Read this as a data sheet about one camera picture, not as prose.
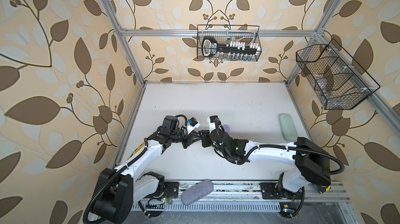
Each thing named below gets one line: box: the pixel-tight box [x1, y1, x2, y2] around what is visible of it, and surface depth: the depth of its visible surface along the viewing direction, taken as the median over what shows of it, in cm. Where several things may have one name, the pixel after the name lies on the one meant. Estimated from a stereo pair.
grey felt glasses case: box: [180, 179, 215, 206], surface depth 72 cm
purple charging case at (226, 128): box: [222, 123, 231, 133], surface depth 96 cm
